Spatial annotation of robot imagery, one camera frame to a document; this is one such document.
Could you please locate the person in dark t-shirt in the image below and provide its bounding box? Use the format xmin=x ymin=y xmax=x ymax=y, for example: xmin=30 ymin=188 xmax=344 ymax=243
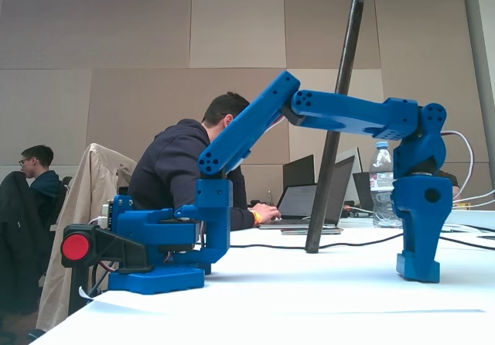
xmin=440 ymin=169 xmax=461 ymax=199

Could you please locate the black clamp with red knob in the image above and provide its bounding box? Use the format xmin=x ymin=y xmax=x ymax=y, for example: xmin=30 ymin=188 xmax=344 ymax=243
xmin=60 ymin=224 xmax=155 ymax=317

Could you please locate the person with glasses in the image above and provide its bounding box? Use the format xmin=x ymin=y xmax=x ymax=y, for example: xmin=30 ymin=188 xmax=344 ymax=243
xmin=19 ymin=145 xmax=63 ymax=222

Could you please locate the open laptop with lit screen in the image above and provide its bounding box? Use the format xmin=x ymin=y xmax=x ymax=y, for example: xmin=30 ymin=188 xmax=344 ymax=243
xmin=258 ymin=184 xmax=344 ymax=234

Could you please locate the dark laptop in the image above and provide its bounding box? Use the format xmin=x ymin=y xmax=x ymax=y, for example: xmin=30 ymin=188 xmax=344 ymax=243
xmin=352 ymin=170 xmax=374 ymax=214

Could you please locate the black laptop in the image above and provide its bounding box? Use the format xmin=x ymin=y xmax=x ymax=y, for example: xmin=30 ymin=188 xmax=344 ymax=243
xmin=283 ymin=154 xmax=316 ymax=187

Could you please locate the black jacket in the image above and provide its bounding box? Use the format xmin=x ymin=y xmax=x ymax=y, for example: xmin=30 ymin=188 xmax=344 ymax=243
xmin=0 ymin=170 xmax=51 ymax=315

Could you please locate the grey laptop lid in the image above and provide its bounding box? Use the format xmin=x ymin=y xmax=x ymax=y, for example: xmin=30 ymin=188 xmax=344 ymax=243
xmin=323 ymin=155 xmax=357 ymax=228

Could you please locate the clear plastic water bottle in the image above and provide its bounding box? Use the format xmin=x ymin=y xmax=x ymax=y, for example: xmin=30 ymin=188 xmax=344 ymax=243
xmin=368 ymin=141 xmax=403 ymax=229

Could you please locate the motor controller board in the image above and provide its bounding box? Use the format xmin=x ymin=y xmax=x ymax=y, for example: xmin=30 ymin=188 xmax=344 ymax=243
xmin=99 ymin=196 xmax=135 ymax=230

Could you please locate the silver laptop lid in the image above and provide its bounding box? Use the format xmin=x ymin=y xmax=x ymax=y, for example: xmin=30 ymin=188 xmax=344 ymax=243
xmin=336 ymin=146 xmax=364 ymax=207

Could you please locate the black cable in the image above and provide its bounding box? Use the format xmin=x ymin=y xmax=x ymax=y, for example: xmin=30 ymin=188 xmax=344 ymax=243
xmin=230 ymin=228 xmax=495 ymax=251

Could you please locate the black office chair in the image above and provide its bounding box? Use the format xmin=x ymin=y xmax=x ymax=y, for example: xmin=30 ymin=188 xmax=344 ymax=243
xmin=49 ymin=176 xmax=74 ymax=245

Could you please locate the grey metal chair leg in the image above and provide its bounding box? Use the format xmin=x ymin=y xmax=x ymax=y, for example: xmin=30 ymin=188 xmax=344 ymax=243
xmin=463 ymin=0 xmax=495 ymax=191

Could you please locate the dark metal chair leg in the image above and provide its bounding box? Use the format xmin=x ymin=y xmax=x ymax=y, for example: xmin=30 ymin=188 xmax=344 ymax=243
xmin=304 ymin=0 xmax=365 ymax=254

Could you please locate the person's typing hand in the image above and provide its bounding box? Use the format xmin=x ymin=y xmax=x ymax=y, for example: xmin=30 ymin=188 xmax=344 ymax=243
xmin=253 ymin=202 xmax=282 ymax=223

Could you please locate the beige jacket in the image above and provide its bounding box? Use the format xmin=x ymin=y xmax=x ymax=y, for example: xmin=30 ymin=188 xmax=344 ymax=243
xmin=36 ymin=142 xmax=138 ymax=333

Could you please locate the red white servo cable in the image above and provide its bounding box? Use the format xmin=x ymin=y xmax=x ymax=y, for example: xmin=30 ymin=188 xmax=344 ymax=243
xmin=440 ymin=130 xmax=475 ymax=199

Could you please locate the person in navy hoodie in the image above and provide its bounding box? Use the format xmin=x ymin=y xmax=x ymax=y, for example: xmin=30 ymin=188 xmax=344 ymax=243
xmin=127 ymin=91 xmax=258 ymax=231

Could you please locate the white flat box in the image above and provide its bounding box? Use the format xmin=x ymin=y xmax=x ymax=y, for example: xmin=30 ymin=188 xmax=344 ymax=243
xmin=448 ymin=209 xmax=495 ymax=230

